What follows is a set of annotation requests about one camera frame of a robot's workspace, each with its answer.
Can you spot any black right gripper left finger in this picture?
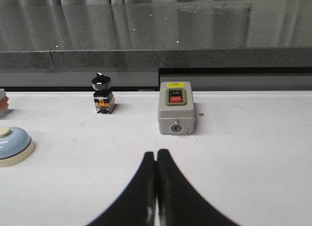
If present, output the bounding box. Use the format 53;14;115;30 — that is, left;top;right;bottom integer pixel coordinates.
89;152;156;226

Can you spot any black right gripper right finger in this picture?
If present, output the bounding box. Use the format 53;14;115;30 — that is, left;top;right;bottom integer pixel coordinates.
157;149;237;226

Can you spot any blue and cream call bell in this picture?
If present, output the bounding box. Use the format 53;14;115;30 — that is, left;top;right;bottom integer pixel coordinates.
0;126;35;167

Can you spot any grey granite counter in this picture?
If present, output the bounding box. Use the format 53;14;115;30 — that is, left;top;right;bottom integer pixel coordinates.
0;0;312;91

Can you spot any grey on-off switch box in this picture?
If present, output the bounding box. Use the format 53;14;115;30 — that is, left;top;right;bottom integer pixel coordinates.
157;82;195;135

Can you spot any black selector switch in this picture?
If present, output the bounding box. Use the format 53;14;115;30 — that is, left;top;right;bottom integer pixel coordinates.
92;72;116;114

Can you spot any green pushbutton switch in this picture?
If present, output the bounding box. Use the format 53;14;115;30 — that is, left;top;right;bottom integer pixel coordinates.
0;89;9;117

